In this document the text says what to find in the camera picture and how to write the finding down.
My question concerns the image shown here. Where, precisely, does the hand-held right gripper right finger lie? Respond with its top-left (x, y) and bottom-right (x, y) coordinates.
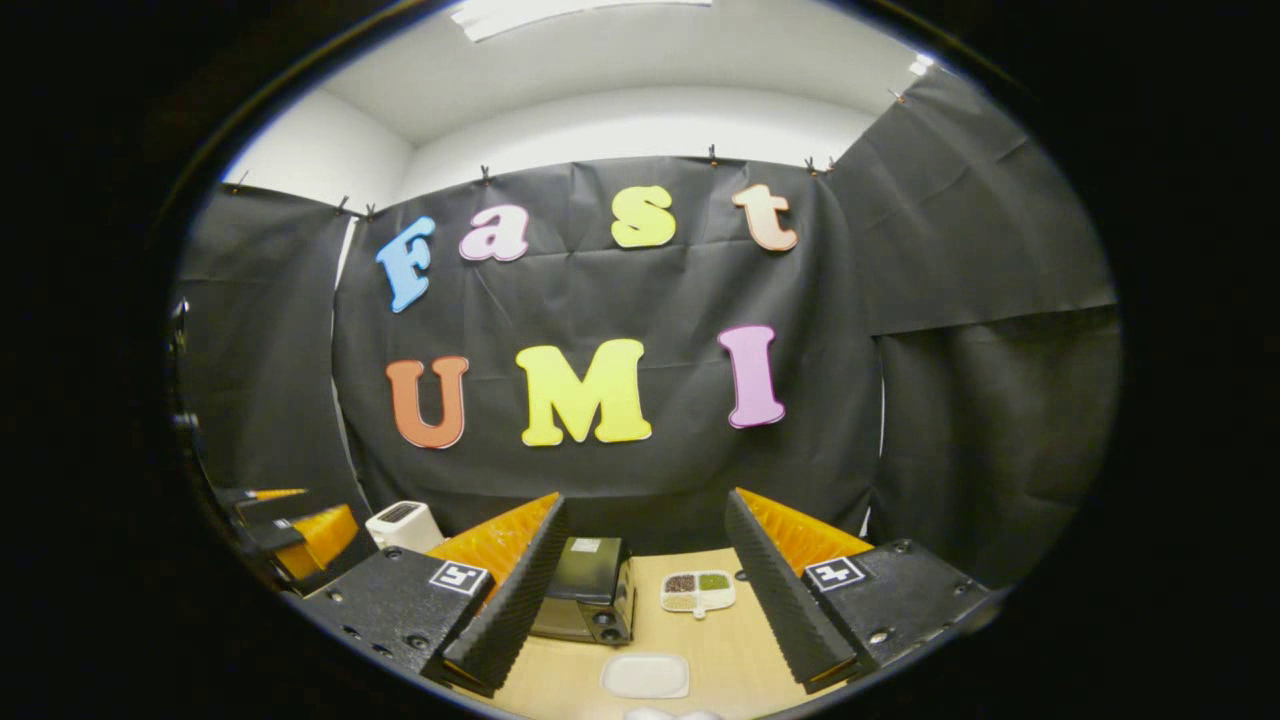
top-left (722, 488), bottom-right (1001, 696)

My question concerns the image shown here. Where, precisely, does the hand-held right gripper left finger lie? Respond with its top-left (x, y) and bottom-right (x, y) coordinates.
top-left (293, 492), bottom-right (569, 698)

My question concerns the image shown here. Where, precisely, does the black electric oven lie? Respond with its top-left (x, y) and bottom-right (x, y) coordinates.
top-left (530, 536), bottom-right (637, 645)

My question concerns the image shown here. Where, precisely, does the white divided grain dish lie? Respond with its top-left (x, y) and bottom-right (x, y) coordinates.
top-left (660, 570), bottom-right (737, 620)

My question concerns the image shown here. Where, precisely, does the white toaster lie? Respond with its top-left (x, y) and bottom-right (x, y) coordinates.
top-left (365, 500), bottom-right (445, 553)

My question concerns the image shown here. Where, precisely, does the white square plate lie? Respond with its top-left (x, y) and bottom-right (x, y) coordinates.
top-left (601, 653), bottom-right (691, 700)

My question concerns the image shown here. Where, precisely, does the black backdrop cloth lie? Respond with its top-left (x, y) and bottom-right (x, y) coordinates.
top-left (170, 68), bottom-right (1123, 591)

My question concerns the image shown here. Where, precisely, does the long ceiling light panel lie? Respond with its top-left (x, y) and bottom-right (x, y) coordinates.
top-left (450, 0), bottom-right (713, 43)

